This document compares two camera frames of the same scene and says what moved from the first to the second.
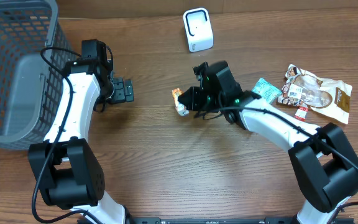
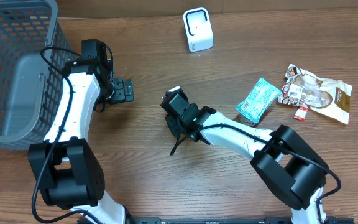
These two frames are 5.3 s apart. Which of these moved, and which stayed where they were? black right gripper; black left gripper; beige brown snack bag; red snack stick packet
Moved: black right gripper
Stayed: black left gripper; beige brown snack bag; red snack stick packet
